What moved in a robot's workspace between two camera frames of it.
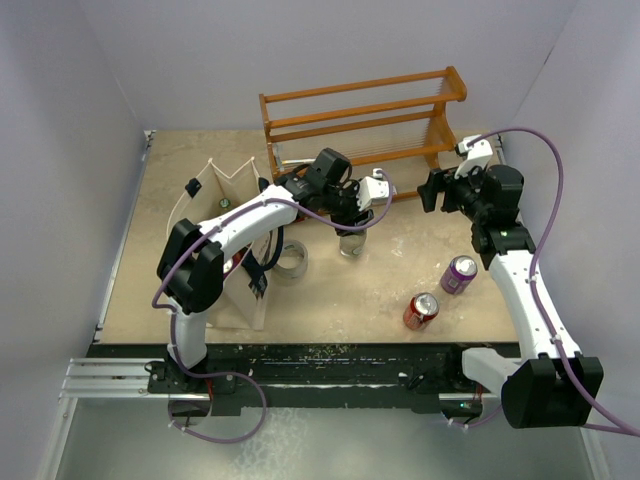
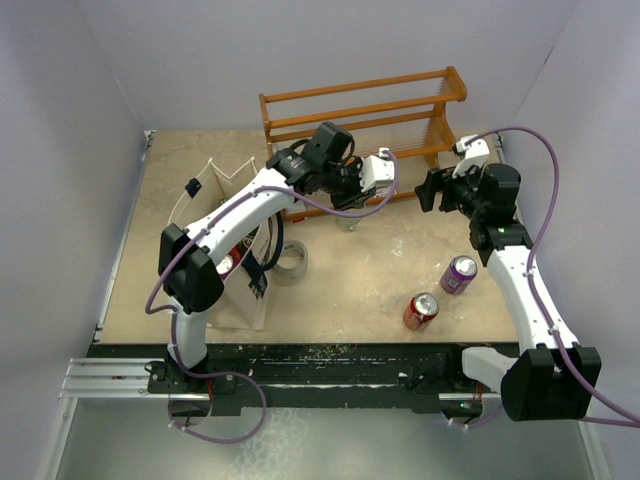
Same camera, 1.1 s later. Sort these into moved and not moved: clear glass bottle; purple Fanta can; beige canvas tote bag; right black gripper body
Moved: clear glass bottle
Not moved: beige canvas tote bag; purple Fanta can; right black gripper body
